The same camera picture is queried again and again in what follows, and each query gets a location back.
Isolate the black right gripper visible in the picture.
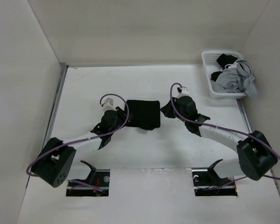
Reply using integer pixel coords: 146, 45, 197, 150
160, 97, 188, 123

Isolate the black tank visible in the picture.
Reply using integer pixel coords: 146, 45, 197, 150
126, 100, 161, 130
211, 54, 238, 82

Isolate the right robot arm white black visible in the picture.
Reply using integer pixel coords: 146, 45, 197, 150
161, 96, 278, 185

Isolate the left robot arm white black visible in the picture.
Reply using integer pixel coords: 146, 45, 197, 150
27, 106, 130, 188

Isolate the grey tank top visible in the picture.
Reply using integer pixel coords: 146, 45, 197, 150
212, 60, 258, 98

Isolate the white plastic laundry basket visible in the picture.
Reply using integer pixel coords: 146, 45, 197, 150
201, 50, 246, 99

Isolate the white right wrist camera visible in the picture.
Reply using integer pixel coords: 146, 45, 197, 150
177, 86, 189, 98

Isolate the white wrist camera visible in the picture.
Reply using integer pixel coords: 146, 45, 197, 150
101, 98, 116, 111
177, 86, 189, 98

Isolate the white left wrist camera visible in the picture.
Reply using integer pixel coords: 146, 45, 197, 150
101, 98, 116, 111

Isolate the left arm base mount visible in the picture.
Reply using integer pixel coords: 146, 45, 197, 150
66, 161, 111, 197

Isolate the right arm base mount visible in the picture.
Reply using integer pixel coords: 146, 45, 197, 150
192, 159, 238, 196

